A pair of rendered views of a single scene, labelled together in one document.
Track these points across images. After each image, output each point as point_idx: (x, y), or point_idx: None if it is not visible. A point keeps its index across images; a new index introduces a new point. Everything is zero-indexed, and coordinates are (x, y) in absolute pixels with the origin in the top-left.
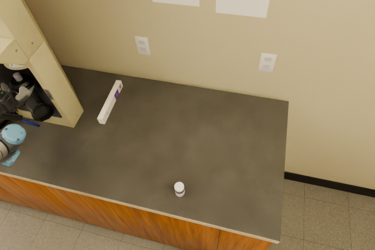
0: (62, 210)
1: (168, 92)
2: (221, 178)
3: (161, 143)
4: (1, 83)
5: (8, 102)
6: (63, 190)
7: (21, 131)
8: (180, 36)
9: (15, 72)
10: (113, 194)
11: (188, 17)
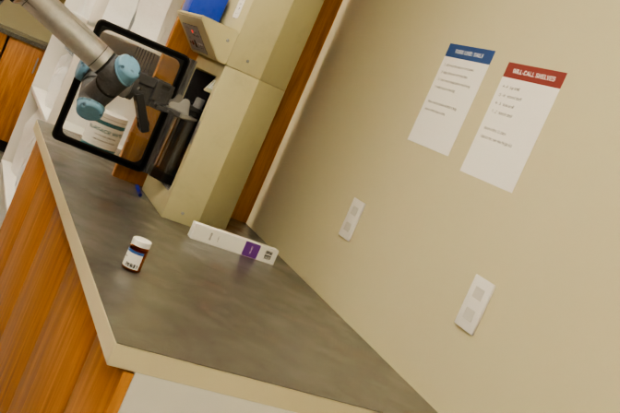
0: None
1: (306, 300)
2: (192, 312)
3: (205, 273)
4: (181, 95)
5: (160, 91)
6: (47, 242)
7: (133, 71)
8: (400, 210)
9: None
10: (80, 219)
11: (427, 174)
